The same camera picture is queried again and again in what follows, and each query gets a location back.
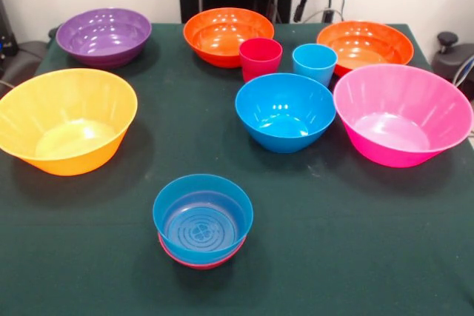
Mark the red plastic cup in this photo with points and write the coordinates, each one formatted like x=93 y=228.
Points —
x=259 y=64

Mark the blue plastic cup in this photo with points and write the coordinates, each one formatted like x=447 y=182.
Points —
x=314 y=62

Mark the large pink plastic bowl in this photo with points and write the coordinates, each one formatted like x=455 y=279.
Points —
x=400 y=109

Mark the purple plastic bowl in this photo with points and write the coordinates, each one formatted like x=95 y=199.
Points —
x=122 y=55

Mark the black round equipment with knob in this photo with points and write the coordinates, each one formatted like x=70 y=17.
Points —
x=450 y=60

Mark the opaque blue plastic bowl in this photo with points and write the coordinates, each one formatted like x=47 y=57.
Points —
x=285 y=109

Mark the dark green tablecloth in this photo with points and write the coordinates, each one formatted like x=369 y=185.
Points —
x=370 y=257

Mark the black power adapter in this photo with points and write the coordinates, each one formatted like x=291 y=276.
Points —
x=327 y=15

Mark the small translucent blue bowl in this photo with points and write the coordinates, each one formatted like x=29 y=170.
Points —
x=177 y=197

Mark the black equipment box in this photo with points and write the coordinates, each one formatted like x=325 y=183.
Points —
x=5 y=42

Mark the large yellow-orange plastic bowl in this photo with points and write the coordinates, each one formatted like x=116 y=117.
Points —
x=66 y=109

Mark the small red plastic bowl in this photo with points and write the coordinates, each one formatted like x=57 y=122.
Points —
x=201 y=264

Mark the orange plastic bowl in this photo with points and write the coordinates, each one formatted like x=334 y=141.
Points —
x=207 y=51
x=370 y=46

